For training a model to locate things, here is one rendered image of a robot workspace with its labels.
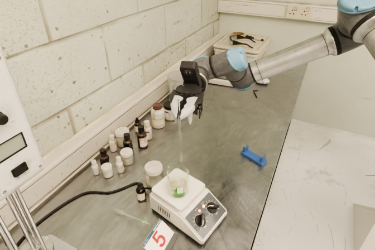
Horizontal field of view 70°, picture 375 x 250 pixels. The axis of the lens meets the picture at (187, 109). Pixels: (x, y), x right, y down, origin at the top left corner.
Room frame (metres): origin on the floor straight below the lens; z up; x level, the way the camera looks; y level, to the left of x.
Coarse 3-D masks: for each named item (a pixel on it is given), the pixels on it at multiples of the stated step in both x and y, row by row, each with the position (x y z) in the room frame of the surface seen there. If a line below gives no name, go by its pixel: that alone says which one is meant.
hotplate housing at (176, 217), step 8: (208, 192) 0.56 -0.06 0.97; (152, 200) 0.54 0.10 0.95; (160, 200) 0.53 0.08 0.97; (200, 200) 0.53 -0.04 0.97; (152, 208) 0.54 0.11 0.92; (160, 208) 0.52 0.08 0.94; (168, 208) 0.51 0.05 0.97; (192, 208) 0.50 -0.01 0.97; (224, 208) 0.53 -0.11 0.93; (168, 216) 0.50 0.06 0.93; (176, 216) 0.48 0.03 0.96; (184, 216) 0.48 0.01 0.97; (224, 216) 0.51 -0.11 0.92; (176, 224) 0.48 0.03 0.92; (184, 224) 0.47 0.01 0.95; (216, 224) 0.48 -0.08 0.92; (184, 232) 0.47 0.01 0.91; (192, 232) 0.45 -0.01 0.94; (200, 240) 0.43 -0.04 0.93
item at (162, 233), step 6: (162, 222) 0.48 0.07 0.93; (162, 228) 0.47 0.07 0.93; (168, 228) 0.47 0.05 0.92; (156, 234) 0.45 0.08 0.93; (162, 234) 0.45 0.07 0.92; (168, 234) 0.46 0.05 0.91; (150, 240) 0.43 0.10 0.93; (156, 240) 0.43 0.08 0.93; (162, 240) 0.44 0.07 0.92; (150, 246) 0.42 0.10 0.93; (156, 246) 0.42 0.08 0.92; (162, 246) 0.43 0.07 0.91
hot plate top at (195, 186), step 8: (192, 176) 0.61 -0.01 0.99; (160, 184) 0.57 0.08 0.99; (192, 184) 0.57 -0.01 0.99; (200, 184) 0.57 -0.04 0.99; (152, 192) 0.55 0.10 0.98; (160, 192) 0.54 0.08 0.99; (192, 192) 0.54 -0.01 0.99; (200, 192) 0.55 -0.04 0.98; (168, 200) 0.51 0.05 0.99; (176, 200) 0.51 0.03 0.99; (184, 200) 0.51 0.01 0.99; (192, 200) 0.52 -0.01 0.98; (176, 208) 0.49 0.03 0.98; (184, 208) 0.49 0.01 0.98
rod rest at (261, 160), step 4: (244, 148) 0.81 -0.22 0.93; (244, 152) 0.81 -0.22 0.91; (248, 152) 0.81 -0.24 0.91; (252, 152) 0.81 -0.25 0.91; (248, 156) 0.79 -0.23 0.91; (252, 156) 0.79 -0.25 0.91; (256, 156) 0.79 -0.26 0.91; (260, 156) 0.79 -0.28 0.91; (264, 156) 0.76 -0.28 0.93; (252, 160) 0.77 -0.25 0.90; (256, 160) 0.76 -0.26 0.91; (260, 160) 0.76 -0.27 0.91; (264, 160) 0.76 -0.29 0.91; (260, 164) 0.75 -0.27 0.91; (264, 164) 0.75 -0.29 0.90
